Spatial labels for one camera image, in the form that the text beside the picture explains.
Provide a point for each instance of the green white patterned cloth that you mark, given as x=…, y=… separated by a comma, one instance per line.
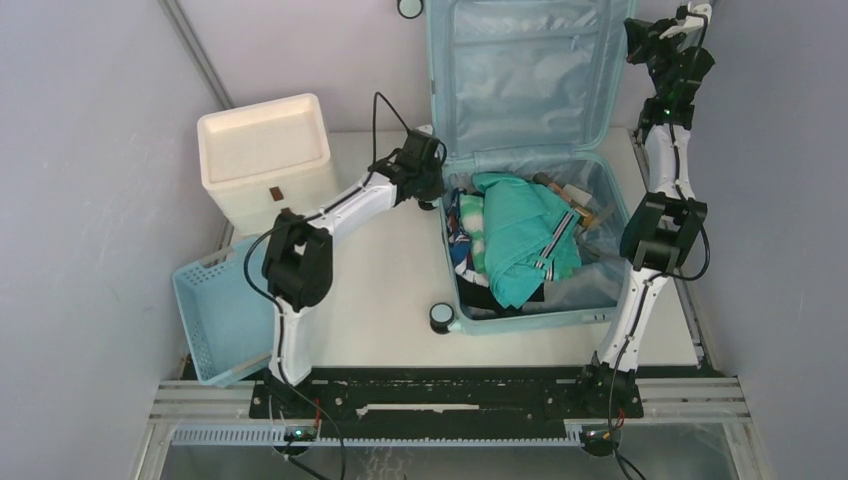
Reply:
x=471, y=217

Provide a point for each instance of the white three-drawer storage cabinet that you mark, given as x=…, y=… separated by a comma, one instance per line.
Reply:
x=258, y=160

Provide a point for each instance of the light blue hard-shell suitcase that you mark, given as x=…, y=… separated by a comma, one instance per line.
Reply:
x=526, y=87

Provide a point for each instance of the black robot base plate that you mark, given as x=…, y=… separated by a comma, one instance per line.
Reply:
x=467, y=403

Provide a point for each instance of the dark blue patterned clothing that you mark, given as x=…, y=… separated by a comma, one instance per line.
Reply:
x=459, y=243

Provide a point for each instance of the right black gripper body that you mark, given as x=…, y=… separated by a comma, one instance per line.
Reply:
x=662, y=54

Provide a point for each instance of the light blue perforated plastic basket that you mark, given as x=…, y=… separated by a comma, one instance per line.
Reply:
x=229, y=327

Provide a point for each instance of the brown items in suitcase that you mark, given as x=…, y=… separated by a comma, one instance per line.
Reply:
x=578, y=200

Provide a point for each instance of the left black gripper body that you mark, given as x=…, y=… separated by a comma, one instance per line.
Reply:
x=430, y=184

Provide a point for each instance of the aluminium frame rails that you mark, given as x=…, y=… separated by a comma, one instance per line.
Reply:
x=189, y=412

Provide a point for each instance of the teal folded garment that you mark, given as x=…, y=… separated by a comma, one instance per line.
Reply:
x=528, y=235

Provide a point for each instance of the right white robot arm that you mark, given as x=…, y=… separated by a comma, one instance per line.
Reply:
x=669, y=219

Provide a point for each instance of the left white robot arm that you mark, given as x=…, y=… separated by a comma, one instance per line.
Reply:
x=299, y=259

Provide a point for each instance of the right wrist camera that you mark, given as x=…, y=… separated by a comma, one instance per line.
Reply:
x=688, y=19

